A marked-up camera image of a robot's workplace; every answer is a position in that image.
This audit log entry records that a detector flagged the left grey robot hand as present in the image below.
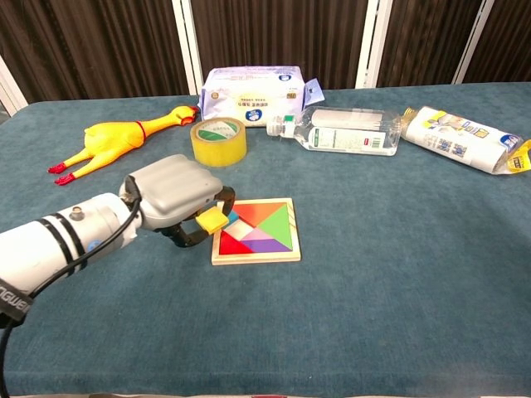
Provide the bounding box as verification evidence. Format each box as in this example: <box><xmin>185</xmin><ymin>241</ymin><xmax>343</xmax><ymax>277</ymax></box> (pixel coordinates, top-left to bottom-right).
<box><xmin>119</xmin><ymin>153</ymin><xmax>237</xmax><ymax>249</ymax></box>

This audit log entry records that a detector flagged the small yellow block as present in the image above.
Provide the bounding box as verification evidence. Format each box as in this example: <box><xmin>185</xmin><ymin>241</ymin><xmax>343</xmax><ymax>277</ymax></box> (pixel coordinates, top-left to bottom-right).
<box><xmin>195</xmin><ymin>206</ymin><xmax>230</xmax><ymax>233</ymax></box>

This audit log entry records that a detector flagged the colourful wooden tangram puzzle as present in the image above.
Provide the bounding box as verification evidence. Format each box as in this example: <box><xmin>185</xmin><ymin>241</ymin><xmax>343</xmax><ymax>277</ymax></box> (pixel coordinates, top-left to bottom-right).
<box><xmin>211</xmin><ymin>197</ymin><xmax>303</xmax><ymax>266</ymax></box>

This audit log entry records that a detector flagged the red triangle tangram piece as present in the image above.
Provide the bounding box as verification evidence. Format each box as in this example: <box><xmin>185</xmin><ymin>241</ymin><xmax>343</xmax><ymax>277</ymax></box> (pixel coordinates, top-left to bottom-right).
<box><xmin>219</xmin><ymin>231</ymin><xmax>256</xmax><ymax>256</ymax></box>

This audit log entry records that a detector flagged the orange triangle tangram piece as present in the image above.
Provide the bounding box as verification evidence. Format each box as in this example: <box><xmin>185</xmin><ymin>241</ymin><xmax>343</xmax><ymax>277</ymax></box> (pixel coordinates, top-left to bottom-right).
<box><xmin>231</xmin><ymin>201</ymin><xmax>287</xmax><ymax>228</ymax></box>

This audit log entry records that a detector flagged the purple parallelogram tangram piece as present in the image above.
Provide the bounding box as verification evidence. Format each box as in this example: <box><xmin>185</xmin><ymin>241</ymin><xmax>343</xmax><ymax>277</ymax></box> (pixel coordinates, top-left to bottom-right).
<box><xmin>242</xmin><ymin>239</ymin><xmax>291</xmax><ymax>254</ymax></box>

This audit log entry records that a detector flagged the green triangle tangram piece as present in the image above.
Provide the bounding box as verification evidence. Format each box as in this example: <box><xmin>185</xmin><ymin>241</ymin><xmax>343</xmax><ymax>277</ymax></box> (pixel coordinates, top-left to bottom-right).
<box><xmin>259</xmin><ymin>205</ymin><xmax>291</xmax><ymax>252</ymax></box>

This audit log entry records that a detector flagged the yellow tape roll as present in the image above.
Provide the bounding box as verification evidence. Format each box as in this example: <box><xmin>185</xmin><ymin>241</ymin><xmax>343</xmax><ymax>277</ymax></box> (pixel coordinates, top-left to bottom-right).
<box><xmin>189</xmin><ymin>117</ymin><xmax>248</xmax><ymax>168</ymax></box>

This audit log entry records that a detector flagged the yellow rubber chicken toy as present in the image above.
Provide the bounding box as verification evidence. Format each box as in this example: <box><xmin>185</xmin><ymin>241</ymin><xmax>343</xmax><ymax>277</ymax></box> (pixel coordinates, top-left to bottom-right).
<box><xmin>47</xmin><ymin>104</ymin><xmax>201</xmax><ymax>187</ymax></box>

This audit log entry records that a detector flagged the white wet wipes pack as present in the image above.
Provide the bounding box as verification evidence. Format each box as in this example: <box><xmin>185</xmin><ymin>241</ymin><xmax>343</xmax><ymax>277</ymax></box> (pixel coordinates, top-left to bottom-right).
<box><xmin>198</xmin><ymin>65</ymin><xmax>325</xmax><ymax>128</ymax></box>

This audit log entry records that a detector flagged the dark brown curtain panel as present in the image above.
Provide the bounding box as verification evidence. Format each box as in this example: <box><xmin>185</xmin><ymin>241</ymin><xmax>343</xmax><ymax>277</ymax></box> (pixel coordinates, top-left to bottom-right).
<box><xmin>0</xmin><ymin>0</ymin><xmax>190</xmax><ymax>104</ymax></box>
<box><xmin>462</xmin><ymin>0</ymin><xmax>531</xmax><ymax>84</ymax></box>
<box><xmin>190</xmin><ymin>0</ymin><xmax>369</xmax><ymax>90</ymax></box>
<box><xmin>376</xmin><ymin>0</ymin><xmax>485</xmax><ymax>88</ymax></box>

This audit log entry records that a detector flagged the clear plastic water bottle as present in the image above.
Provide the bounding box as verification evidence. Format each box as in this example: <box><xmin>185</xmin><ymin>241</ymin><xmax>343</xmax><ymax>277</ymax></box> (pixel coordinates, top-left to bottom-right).
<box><xmin>265</xmin><ymin>105</ymin><xmax>402</xmax><ymax>158</ymax></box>

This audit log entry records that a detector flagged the teal table cloth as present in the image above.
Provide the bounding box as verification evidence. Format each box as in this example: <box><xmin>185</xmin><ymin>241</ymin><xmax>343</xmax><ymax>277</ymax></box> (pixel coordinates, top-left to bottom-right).
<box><xmin>0</xmin><ymin>81</ymin><xmax>531</xmax><ymax>397</ymax></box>

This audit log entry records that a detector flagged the white wrapped bag roll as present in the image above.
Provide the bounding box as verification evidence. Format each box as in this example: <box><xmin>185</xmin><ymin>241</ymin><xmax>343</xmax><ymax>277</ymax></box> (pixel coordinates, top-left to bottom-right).
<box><xmin>400</xmin><ymin>105</ymin><xmax>531</xmax><ymax>176</ymax></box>

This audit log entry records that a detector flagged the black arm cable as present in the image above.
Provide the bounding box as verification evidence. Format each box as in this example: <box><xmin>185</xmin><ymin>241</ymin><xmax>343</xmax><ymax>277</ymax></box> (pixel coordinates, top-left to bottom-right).
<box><xmin>0</xmin><ymin>197</ymin><xmax>142</xmax><ymax>389</ymax></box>

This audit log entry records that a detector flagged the white frame post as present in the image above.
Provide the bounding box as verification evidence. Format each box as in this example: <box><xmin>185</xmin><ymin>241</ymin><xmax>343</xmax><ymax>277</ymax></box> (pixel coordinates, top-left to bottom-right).
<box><xmin>0</xmin><ymin>56</ymin><xmax>29</xmax><ymax>117</ymax></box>
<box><xmin>355</xmin><ymin>0</ymin><xmax>393</xmax><ymax>90</ymax></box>
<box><xmin>451</xmin><ymin>0</ymin><xmax>494</xmax><ymax>85</ymax></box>
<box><xmin>171</xmin><ymin>0</ymin><xmax>204</xmax><ymax>96</ymax></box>

